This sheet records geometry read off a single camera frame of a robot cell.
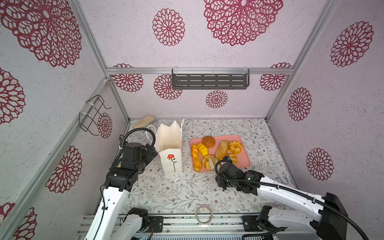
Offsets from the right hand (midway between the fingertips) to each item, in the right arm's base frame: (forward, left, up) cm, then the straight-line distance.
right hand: (216, 177), depth 79 cm
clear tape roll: (-16, +2, -10) cm, 19 cm away
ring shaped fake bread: (+24, -15, -7) cm, 29 cm away
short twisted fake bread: (+22, +7, -6) cm, 24 cm away
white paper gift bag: (+23, +28, +1) cm, 36 cm away
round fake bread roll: (+16, -13, -7) cm, 21 cm away
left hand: (+5, +34, +13) cm, 37 cm away
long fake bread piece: (+13, +10, -8) cm, 18 cm away
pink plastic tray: (+17, -20, -11) cm, 29 cm away
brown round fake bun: (+28, +2, -6) cm, 29 cm away
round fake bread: (+11, +5, -4) cm, 13 cm away
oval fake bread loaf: (+22, -6, -6) cm, 23 cm away
